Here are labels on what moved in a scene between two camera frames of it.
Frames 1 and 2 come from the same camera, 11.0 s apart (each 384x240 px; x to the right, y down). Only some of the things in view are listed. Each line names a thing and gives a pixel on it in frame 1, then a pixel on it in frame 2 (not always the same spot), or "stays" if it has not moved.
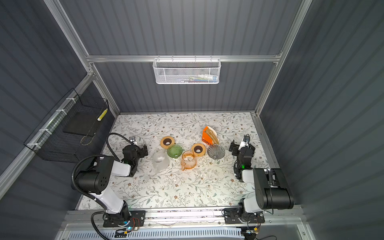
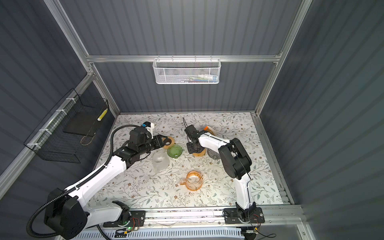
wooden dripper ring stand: x=198 y=149 stays
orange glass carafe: x=188 y=160 -> x=194 y=180
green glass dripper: x=175 y=151 stays
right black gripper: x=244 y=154 -> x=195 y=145
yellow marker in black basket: x=103 y=113 stays
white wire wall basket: x=186 y=71 stays
